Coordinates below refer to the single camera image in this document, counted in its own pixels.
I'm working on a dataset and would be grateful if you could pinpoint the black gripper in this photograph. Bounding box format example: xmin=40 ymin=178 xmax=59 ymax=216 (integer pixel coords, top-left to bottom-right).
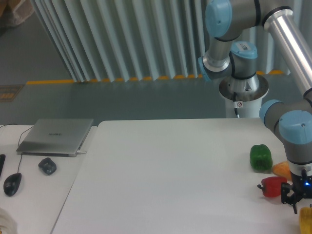
xmin=280 ymin=169 xmax=312 ymax=214

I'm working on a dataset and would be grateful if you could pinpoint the yellow bell pepper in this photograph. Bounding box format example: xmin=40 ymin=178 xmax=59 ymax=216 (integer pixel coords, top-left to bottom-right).
xmin=299 ymin=204 xmax=312 ymax=234

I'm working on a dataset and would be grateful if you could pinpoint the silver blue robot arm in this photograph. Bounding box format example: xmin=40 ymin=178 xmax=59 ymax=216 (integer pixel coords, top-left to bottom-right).
xmin=198 ymin=0 xmax=312 ymax=207

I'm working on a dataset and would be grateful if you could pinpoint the red bell pepper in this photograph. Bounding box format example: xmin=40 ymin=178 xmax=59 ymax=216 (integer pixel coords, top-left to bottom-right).
xmin=257 ymin=176 xmax=288 ymax=197

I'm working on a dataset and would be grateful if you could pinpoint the green bell pepper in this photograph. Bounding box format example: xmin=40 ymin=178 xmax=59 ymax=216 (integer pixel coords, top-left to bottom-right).
xmin=250 ymin=144 xmax=273 ymax=172

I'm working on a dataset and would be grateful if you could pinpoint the orange croissant bread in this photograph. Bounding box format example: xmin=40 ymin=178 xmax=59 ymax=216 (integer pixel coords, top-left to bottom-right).
xmin=272 ymin=161 xmax=292 ymax=181

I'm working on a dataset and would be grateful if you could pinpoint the yellow floor tape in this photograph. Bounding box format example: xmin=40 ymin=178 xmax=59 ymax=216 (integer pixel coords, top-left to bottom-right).
xmin=26 ymin=70 xmax=284 ymax=85

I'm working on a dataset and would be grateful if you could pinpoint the silver closed laptop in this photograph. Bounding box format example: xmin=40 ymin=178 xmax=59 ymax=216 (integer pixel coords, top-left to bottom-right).
xmin=16 ymin=118 xmax=94 ymax=157

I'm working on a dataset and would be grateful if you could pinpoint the white corrugated partition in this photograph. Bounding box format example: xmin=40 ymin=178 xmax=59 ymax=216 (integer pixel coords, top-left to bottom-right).
xmin=31 ymin=0 xmax=312 ymax=82

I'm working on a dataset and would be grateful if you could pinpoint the dark grey earbuds case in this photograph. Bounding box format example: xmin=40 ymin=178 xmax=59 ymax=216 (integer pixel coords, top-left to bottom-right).
xmin=38 ymin=157 xmax=57 ymax=176

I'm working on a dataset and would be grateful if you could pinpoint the black computer mouse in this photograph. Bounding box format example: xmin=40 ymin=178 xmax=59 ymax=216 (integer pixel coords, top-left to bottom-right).
xmin=3 ymin=173 xmax=22 ymax=197

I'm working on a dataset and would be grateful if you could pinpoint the black keyboard edge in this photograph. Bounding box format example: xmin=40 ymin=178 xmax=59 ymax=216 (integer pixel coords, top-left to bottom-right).
xmin=0 ymin=154 xmax=6 ymax=176

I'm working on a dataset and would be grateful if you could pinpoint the orange floor sign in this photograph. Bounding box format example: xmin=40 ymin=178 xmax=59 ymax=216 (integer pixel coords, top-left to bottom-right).
xmin=0 ymin=84 xmax=24 ymax=102

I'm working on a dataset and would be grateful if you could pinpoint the brown cardboard box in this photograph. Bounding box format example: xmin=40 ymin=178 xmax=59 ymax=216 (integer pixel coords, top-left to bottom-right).
xmin=0 ymin=0 xmax=34 ymax=29

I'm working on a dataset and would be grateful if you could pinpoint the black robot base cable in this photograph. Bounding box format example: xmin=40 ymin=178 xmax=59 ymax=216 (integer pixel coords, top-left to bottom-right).
xmin=233 ymin=92 xmax=241 ymax=118

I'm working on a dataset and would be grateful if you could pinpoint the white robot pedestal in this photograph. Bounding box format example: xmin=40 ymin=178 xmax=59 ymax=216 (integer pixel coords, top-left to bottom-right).
xmin=219 ymin=74 xmax=269 ymax=118

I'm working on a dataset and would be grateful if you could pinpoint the black mouse cable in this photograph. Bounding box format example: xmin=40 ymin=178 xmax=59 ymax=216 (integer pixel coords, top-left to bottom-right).
xmin=0 ymin=123 xmax=34 ymax=174

